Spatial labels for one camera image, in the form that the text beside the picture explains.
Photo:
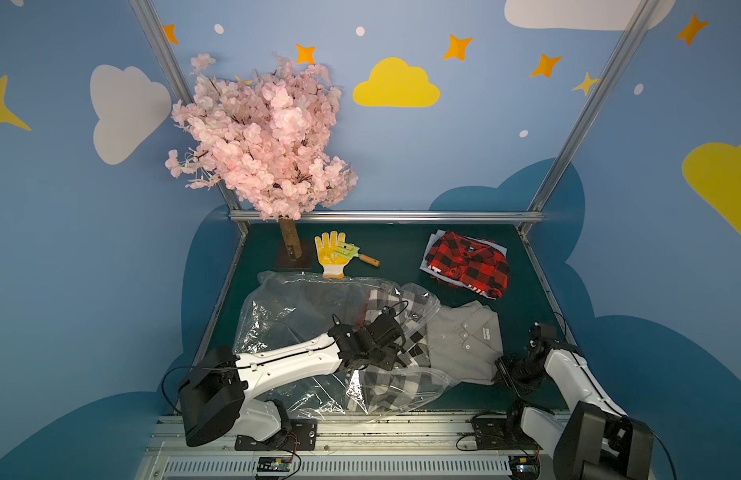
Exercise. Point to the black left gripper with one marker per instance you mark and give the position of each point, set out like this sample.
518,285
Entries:
386,335

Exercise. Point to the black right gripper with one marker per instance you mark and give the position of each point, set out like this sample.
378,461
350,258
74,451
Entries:
514,372

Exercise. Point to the grey white plaid shirt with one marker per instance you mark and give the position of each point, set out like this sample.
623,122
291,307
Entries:
412,382

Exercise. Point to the light blue shirt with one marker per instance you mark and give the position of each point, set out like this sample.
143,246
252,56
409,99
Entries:
433,258

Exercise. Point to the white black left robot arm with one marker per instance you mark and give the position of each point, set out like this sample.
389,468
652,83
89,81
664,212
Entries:
223,389

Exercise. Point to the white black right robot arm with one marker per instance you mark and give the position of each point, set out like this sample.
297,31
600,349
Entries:
599,440

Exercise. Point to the right green circuit board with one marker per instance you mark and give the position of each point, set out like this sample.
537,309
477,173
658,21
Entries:
524,468

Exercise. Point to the green circuit board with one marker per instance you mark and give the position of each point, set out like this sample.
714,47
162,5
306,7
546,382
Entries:
274,467
524,468

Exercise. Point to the yellow hand-shaped clapper toy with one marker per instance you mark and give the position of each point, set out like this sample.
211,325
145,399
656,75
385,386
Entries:
335,253

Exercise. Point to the left green circuit board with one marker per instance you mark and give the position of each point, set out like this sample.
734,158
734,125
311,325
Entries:
274,467

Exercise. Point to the pink blossom artificial tree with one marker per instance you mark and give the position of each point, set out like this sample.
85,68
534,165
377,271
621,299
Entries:
265,140

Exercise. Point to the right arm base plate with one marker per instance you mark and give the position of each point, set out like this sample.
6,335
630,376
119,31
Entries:
499,433

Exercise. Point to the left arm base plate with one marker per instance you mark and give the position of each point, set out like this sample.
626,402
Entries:
299,436

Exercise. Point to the aluminium table frame rail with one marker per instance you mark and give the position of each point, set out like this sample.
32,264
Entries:
422,217

